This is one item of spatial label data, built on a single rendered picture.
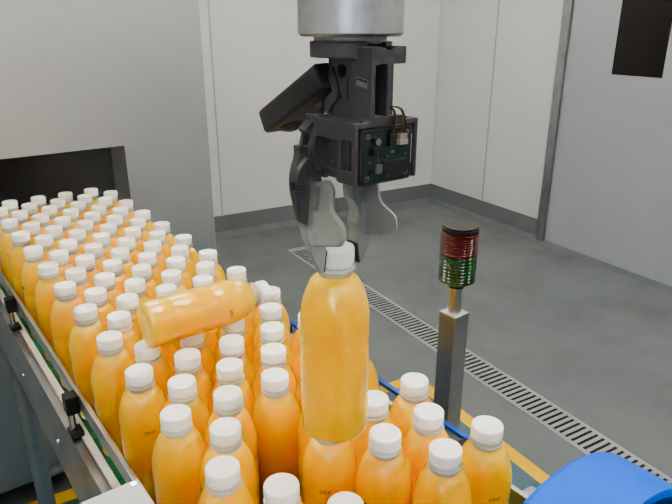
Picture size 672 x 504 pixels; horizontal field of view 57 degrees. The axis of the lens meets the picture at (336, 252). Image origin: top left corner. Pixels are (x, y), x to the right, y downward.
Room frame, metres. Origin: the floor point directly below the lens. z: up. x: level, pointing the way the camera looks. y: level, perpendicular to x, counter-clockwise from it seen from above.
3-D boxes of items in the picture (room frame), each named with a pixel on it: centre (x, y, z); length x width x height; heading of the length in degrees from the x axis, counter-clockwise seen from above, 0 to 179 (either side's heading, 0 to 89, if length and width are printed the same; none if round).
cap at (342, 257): (0.58, 0.00, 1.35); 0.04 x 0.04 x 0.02
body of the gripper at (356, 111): (0.55, -0.02, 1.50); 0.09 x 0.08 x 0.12; 37
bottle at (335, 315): (0.58, 0.00, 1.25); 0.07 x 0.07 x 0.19
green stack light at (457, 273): (0.98, -0.21, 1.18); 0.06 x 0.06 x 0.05
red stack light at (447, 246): (0.98, -0.21, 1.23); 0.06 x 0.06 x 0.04
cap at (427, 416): (0.66, -0.12, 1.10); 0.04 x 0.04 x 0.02
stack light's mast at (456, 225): (0.98, -0.21, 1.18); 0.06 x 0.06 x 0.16
